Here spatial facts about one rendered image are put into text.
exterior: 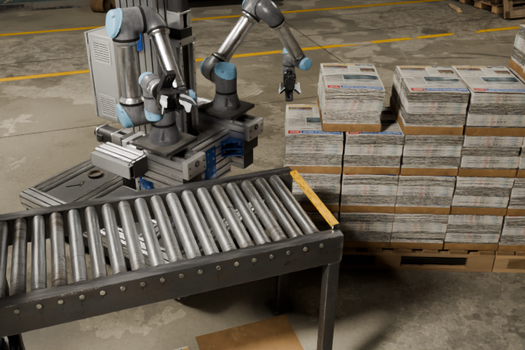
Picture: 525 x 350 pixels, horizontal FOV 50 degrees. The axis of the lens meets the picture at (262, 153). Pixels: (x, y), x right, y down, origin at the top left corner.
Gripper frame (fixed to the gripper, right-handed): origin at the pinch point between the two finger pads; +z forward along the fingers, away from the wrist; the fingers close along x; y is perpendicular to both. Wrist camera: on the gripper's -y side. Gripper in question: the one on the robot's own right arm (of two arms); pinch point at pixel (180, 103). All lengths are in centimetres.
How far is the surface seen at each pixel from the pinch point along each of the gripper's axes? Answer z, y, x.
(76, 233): -3, 49, 37
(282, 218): 26, 40, -34
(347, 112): -17, 17, -96
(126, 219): -2, 47, 18
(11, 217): -26, 52, 55
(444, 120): 9, 14, -134
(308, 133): -26, 30, -81
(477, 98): 17, 1, -143
